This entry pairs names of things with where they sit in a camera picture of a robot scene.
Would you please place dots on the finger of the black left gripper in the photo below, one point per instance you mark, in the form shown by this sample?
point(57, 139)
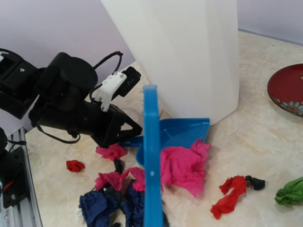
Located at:
point(129, 128)

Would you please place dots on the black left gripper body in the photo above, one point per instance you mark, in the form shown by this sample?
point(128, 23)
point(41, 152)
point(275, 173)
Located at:
point(109, 128)

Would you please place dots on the blue dustpan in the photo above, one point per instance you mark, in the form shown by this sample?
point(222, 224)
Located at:
point(178, 132)

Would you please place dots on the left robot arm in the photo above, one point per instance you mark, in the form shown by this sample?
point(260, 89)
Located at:
point(67, 95)

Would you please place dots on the magenta paper scrap left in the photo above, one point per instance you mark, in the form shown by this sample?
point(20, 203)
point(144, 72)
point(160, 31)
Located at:
point(112, 152)

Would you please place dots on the small red paper scrap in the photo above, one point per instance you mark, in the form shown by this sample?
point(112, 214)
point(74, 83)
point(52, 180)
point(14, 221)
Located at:
point(75, 166)

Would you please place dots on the white plastic trash bin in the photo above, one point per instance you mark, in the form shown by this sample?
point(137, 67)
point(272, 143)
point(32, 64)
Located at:
point(188, 49)

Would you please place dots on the red twisted paper scrap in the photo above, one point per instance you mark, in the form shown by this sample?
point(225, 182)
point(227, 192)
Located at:
point(232, 189)

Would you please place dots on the red floral plate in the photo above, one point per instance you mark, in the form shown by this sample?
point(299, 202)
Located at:
point(285, 89)

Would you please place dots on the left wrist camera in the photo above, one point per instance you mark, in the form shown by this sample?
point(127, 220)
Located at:
point(117, 84)

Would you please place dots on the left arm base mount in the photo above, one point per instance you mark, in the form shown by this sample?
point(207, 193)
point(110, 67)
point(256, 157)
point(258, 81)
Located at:
point(12, 173)

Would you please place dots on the aluminium front rail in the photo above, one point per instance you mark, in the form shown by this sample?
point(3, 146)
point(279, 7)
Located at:
point(18, 203)

